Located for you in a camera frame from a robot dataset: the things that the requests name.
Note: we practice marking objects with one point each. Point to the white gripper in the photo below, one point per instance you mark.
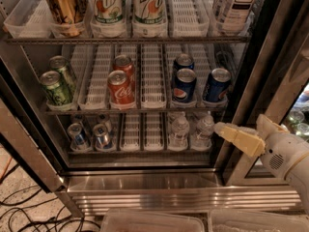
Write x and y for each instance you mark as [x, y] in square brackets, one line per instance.
[280, 151]

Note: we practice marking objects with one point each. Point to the blue pepsi can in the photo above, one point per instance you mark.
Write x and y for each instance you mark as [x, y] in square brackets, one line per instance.
[184, 85]
[183, 61]
[217, 85]

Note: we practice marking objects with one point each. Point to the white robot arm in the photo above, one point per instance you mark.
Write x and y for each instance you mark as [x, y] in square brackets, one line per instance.
[300, 184]

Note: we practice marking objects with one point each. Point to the glass fridge door right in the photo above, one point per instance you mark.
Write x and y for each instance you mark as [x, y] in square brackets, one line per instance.
[279, 73]

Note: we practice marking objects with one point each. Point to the blue pepsi can front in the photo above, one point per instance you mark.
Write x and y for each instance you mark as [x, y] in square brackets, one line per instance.
[184, 85]

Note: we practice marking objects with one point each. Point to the red coca-cola can front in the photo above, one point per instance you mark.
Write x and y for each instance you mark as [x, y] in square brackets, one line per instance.
[120, 87]

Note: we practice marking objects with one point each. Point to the red coca-cola can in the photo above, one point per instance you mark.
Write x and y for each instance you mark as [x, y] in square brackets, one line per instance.
[124, 63]
[120, 87]

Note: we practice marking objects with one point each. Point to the red coca-cola can rear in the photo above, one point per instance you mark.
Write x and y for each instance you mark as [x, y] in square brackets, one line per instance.
[124, 63]

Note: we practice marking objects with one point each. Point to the blue silver can front right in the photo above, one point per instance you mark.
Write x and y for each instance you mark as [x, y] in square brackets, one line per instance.
[103, 140]

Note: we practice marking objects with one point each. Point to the blue silver can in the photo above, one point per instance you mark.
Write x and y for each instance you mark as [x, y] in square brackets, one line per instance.
[78, 135]
[103, 140]

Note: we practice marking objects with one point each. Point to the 7up can right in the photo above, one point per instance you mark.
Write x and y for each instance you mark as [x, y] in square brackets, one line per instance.
[148, 11]

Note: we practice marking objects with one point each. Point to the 7up can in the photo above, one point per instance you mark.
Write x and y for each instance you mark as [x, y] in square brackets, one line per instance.
[108, 11]
[148, 11]

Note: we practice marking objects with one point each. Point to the blue silver can front left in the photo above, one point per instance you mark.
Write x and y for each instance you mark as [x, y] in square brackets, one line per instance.
[78, 135]

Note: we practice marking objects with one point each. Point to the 7up can left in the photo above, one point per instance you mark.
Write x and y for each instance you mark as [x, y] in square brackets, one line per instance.
[108, 11]

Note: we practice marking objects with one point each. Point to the green soda can front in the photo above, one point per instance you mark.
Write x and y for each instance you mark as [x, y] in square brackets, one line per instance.
[56, 89]

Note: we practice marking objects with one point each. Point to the green soda can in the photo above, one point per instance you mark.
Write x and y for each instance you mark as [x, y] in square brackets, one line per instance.
[56, 89]
[61, 65]

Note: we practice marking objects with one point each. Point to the green soda can rear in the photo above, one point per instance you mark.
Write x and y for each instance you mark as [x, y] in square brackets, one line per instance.
[61, 65]

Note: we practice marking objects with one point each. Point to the gold tall can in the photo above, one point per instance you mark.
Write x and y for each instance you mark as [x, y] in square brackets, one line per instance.
[67, 13]

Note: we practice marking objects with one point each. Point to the steel fridge door left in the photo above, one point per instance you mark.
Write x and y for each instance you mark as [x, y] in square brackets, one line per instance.
[27, 133]

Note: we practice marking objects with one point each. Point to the clear water bottle right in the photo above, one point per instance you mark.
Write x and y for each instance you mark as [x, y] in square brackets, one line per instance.
[201, 138]

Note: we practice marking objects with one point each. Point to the clear water bottle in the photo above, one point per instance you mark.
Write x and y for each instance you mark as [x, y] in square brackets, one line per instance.
[201, 138]
[179, 134]

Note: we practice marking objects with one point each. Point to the clear water bottle left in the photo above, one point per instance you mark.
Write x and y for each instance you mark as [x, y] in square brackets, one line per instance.
[179, 134]

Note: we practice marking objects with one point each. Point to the clear plastic bin right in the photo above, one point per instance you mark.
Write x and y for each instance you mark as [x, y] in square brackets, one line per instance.
[233, 220]

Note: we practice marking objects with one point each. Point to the clear plastic bin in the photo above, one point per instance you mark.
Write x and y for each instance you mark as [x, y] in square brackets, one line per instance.
[126, 220]
[233, 220]

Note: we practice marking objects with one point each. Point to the white tea bottle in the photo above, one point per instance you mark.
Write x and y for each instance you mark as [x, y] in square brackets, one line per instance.
[231, 15]

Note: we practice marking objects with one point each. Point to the clear plastic bin left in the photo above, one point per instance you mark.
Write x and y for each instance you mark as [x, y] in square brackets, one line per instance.
[126, 220]

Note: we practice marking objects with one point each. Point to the top wire shelf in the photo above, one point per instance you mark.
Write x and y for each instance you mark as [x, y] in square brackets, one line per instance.
[159, 40]

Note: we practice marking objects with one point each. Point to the wire shelf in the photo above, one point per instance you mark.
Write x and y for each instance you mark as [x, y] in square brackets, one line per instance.
[159, 40]
[135, 110]

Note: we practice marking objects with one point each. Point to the middle wire shelf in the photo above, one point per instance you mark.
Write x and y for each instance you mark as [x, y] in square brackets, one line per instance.
[135, 110]

